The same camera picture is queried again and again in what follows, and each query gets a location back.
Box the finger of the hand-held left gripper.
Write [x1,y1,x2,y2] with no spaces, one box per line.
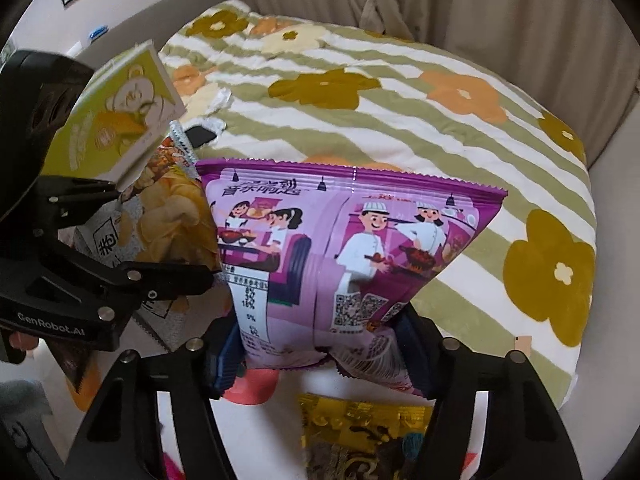
[10,175,121,242]
[0,239,224,312]

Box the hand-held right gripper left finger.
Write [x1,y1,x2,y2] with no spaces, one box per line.
[75,317,248,480]

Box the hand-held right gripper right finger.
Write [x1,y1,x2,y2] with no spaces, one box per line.
[390,305,586,480]

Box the silver potato chip packet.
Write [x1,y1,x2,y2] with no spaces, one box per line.
[75,120,223,356]

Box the green cardboard box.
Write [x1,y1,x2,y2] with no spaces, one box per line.
[42,40,187,193]

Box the purple snack bag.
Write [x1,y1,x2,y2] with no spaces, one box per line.
[196,156,509,402]

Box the black gold snack packet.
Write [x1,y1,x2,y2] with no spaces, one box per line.
[299,392,436,480]

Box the dark purple snack packet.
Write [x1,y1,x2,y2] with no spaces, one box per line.
[50,337,98,396]

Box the grey headboard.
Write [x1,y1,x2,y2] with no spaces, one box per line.
[75,0,226,66]

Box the black silver packet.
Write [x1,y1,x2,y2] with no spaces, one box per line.
[172,119,227,150]

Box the silver foil wrapper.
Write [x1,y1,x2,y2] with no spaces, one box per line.
[202,87,232,113]

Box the striped floral blanket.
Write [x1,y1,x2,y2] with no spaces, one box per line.
[155,0,598,411]

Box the beige curtain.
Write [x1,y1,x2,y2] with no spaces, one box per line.
[215,0,640,111]

